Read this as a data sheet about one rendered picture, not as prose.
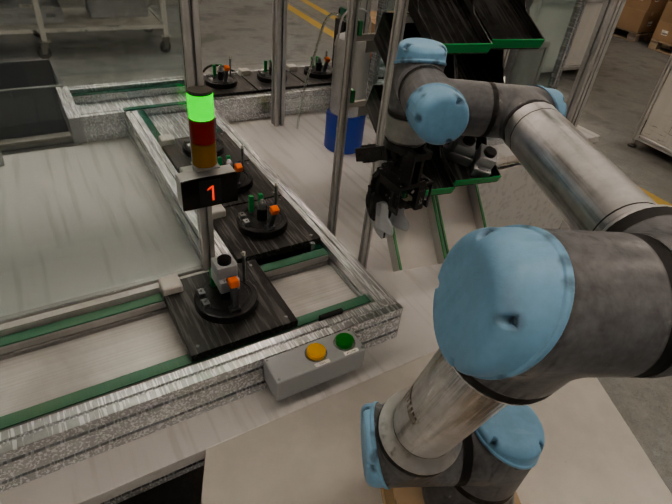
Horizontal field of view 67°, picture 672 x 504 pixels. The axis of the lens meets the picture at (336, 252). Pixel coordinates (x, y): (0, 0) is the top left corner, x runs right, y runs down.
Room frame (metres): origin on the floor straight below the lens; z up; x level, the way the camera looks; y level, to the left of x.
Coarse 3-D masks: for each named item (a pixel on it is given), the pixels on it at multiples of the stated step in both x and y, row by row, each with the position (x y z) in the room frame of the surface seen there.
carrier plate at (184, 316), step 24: (240, 264) 0.98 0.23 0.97; (192, 288) 0.87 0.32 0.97; (264, 288) 0.90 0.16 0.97; (192, 312) 0.79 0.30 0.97; (264, 312) 0.82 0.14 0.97; (288, 312) 0.83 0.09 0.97; (192, 336) 0.72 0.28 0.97; (216, 336) 0.73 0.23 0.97; (240, 336) 0.74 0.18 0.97; (264, 336) 0.76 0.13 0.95; (192, 360) 0.67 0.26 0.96
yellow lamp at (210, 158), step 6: (192, 144) 0.92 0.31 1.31; (192, 150) 0.92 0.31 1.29; (198, 150) 0.92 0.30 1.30; (204, 150) 0.92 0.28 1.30; (210, 150) 0.92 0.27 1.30; (192, 156) 0.93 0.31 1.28; (198, 156) 0.92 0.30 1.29; (204, 156) 0.92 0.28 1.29; (210, 156) 0.92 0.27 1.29; (216, 156) 0.94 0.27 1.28; (192, 162) 0.93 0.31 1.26; (198, 162) 0.92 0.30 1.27; (204, 162) 0.92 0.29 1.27; (210, 162) 0.92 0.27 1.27; (216, 162) 0.94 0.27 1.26
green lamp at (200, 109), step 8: (192, 96) 0.92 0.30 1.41; (208, 96) 0.93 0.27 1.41; (192, 104) 0.92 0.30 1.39; (200, 104) 0.92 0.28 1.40; (208, 104) 0.93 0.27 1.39; (192, 112) 0.92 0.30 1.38; (200, 112) 0.92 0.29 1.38; (208, 112) 0.93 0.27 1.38; (192, 120) 0.92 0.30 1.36; (200, 120) 0.92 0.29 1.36; (208, 120) 0.92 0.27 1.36
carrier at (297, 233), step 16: (224, 208) 1.19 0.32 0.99; (240, 208) 1.23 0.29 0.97; (256, 208) 1.21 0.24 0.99; (288, 208) 1.26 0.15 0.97; (224, 224) 1.14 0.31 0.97; (240, 224) 1.12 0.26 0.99; (256, 224) 1.13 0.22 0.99; (288, 224) 1.17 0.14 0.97; (304, 224) 1.18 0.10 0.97; (224, 240) 1.07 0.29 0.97; (240, 240) 1.08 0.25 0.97; (256, 240) 1.08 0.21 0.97; (272, 240) 1.09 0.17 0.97; (288, 240) 1.10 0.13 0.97; (304, 240) 1.11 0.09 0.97; (240, 256) 1.01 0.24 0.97; (256, 256) 1.02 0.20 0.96
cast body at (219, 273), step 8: (216, 256) 0.86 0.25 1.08; (224, 256) 0.85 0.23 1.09; (216, 264) 0.83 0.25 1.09; (224, 264) 0.83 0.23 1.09; (232, 264) 0.83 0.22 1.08; (216, 272) 0.82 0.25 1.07; (224, 272) 0.82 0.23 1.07; (232, 272) 0.83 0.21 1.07; (216, 280) 0.82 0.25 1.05; (224, 280) 0.81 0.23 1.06; (224, 288) 0.81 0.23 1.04
